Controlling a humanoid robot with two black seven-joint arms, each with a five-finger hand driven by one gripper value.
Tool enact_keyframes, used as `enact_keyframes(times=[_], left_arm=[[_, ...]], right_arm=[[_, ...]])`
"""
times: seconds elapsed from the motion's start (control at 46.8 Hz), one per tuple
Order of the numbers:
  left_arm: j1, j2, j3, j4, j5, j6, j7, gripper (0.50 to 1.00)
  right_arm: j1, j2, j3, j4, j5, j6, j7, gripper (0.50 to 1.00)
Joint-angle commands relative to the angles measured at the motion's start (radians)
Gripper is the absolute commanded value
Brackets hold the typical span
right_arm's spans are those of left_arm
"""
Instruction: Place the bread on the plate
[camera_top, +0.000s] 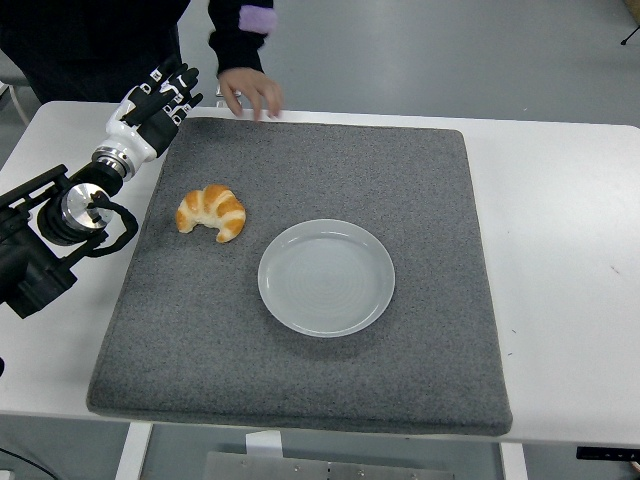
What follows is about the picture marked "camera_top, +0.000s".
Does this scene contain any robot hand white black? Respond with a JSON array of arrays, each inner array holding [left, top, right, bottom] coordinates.
[[106, 56, 204, 162]]

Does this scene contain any person's hand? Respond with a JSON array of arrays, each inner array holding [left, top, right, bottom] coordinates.
[[218, 67, 285, 123]]

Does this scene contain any croissant bread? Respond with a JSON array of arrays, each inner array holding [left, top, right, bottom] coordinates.
[[174, 183, 247, 244]]

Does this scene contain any round grey plate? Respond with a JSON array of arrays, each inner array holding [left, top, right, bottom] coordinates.
[[257, 218, 397, 339]]

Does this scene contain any grey metal plate with screws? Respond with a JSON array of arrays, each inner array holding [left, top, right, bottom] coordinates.
[[206, 451, 456, 480]]

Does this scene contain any grey felt mat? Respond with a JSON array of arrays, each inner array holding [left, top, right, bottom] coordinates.
[[85, 116, 515, 437]]

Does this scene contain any person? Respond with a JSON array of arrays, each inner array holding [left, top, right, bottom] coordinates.
[[0, 0, 211, 104]]

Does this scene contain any white table leg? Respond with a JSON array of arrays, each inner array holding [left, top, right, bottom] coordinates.
[[115, 422, 154, 480], [499, 442, 527, 480]]

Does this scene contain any white paper label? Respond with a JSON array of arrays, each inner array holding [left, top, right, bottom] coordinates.
[[244, 430, 284, 459]]

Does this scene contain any black table control box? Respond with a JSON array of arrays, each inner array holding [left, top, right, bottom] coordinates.
[[575, 445, 640, 461]]

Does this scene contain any black floor cable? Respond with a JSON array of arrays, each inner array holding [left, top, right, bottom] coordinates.
[[0, 446, 61, 480]]

